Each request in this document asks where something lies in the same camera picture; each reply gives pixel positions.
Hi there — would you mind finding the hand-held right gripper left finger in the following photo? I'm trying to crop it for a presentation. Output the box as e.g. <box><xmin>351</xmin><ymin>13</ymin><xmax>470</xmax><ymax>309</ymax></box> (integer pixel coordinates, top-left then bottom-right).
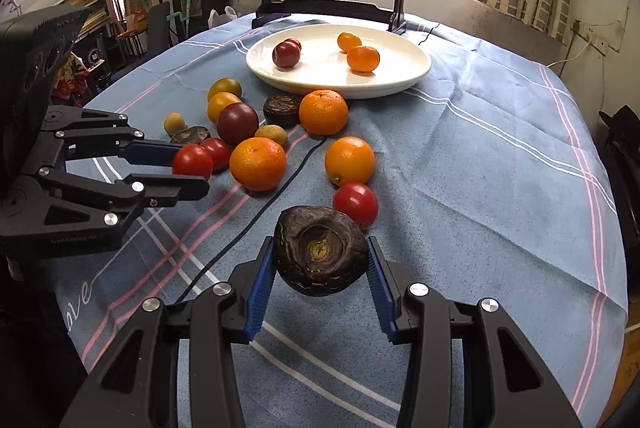
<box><xmin>60</xmin><ymin>235</ymin><xmax>276</xmax><ymax>428</ymax></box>

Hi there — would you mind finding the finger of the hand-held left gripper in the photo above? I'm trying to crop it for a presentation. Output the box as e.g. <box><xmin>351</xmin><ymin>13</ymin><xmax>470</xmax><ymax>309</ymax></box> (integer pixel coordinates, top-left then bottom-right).
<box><xmin>37</xmin><ymin>105</ymin><xmax>188</xmax><ymax>169</ymax></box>
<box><xmin>0</xmin><ymin>168</ymin><xmax>211</xmax><ymax>259</ymax></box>

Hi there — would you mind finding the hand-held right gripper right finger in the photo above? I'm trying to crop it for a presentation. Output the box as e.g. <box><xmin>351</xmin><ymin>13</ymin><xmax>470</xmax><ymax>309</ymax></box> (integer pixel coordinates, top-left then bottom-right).
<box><xmin>366</xmin><ymin>235</ymin><xmax>583</xmax><ymax>428</ymax></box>

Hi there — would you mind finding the red tomato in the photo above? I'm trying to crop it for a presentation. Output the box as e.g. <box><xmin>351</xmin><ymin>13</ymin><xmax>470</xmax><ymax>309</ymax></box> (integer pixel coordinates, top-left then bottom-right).
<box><xmin>332</xmin><ymin>182</ymin><xmax>379</xmax><ymax>229</ymax></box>
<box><xmin>172</xmin><ymin>145</ymin><xmax>214</xmax><ymax>179</ymax></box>
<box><xmin>200</xmin><ymin>137</ymin><xmax>232</xmax><ymax>171</ymax></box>

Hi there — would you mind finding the dark brown water chestnut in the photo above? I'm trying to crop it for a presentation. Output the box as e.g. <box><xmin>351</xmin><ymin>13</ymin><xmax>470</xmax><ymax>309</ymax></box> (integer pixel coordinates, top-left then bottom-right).
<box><xmin>170</xmin><ymin>125</ymin><xmax>212</xmax><ymax>146</ymax></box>
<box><xmin>273</xmin><ymin>205</ymin><xmax>369</xmax><ymax>297</ymax></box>
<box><xmin>263</xmin><ymin>92</ymin><xmax>303</xmax><ymax>127</ymax></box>

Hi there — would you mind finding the yellow-green round fruit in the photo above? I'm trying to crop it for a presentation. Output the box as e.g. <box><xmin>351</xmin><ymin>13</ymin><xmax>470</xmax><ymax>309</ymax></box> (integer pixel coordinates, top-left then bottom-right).
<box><xmin>207</xmin><ymin>78</ymin><xmax>243</xmax><ymax>102</ymax></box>

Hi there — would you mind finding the white round plate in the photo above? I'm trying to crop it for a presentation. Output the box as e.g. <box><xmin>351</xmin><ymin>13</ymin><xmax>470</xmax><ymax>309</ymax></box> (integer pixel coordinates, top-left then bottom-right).
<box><xmin>245</xmin><ymin>24</ymin><xmax>432</xmax><ymax>100</ymax></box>

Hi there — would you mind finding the small yellow-green fruit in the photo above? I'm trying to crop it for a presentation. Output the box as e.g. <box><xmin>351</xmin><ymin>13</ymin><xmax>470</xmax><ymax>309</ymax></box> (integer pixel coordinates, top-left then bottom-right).
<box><xmin>253</xmin><ymin>123</ymin><xmax>289</xmax><ymax>148</ymax></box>
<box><xmin>163</xmin><ymin>112</ymin><xmax>188</xmax><ymax>135</ymax></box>

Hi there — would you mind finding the small orange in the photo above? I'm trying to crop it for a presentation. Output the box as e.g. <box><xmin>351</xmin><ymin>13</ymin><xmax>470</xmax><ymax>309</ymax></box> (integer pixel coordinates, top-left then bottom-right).
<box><xmin>336</xmin><ymin>32</ymin><xmax>363</xmax><ymax>53</ymax></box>
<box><xmin>206</xmin><ymin>92</ymin><xmax>243</xmax><ymax>124</ymax></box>
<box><xmin>346</xmin><ymin>45</ymin><xmax>381</xmax><ymax>74</ymax></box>

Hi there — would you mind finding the large orange mandarin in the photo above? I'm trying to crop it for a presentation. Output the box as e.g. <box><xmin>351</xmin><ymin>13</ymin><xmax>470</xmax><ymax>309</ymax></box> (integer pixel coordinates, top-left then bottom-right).
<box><xmin>298</xmin><ymin>89</ymin><xmax>349</xmax><ymax>136</ymax></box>
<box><xmin>229</xmin><ymin>137</ymin><xmax>288</xmax><ymax>193</ymax></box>

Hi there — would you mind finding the dark purple plum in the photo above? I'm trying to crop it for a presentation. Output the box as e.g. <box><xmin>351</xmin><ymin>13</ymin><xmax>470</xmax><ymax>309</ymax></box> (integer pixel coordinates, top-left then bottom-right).
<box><xmin>216</xmin><ymin>102</ymin><xmax>260</xmax><ymax>147</ymax></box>

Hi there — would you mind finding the dark chair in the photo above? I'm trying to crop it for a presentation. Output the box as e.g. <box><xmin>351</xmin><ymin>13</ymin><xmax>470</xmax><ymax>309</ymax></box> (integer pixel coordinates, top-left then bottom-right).
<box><xmin>147</xmin><ymin>1</ymin><xmax>173</xmax><ymax>54</ymax></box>

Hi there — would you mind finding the smooth orange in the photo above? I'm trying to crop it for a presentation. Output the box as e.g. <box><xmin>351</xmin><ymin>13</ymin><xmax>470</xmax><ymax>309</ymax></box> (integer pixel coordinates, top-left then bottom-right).
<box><xmin>324</xmin><ymin>136</ymin><xmax>376</xmax><ymax>187</ymax></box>

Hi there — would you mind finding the blue striped tablecloth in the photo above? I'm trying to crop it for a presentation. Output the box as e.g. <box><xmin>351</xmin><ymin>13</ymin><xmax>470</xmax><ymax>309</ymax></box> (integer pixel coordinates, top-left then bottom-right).
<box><xmin>55</xmin><ymin>11</ymin><xmax>631</xmax><ymax>428</ymax></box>

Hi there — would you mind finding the white plastic bag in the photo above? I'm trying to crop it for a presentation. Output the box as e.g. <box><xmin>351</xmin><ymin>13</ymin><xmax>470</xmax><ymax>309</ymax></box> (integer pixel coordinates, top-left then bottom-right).
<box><xmin>207</xmin><ymin>6</ymin><xmax>238</xmax><ymax>29</ymax></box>

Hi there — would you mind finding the black cable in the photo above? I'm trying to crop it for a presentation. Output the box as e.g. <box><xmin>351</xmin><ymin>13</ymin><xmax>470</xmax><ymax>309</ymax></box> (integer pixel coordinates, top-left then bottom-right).
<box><xmin>172</xmin><ymin>23</ymin><xmax>441</xmax><ymax>306</ymax></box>

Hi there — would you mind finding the white cable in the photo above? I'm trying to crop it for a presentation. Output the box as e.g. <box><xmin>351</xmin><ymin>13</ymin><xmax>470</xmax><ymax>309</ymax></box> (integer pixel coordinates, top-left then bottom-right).
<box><xmin>545</xmin><ymin>38</ymin><xmax>593</xmax><ymax>69</ymax></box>

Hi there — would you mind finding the wall socket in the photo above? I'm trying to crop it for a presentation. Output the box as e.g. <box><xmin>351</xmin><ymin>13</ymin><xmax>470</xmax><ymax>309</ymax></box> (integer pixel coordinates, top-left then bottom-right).
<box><xmin>570</xmin><ymin>21</ymin><xmax>611</xmax><ymax>54</ymax></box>

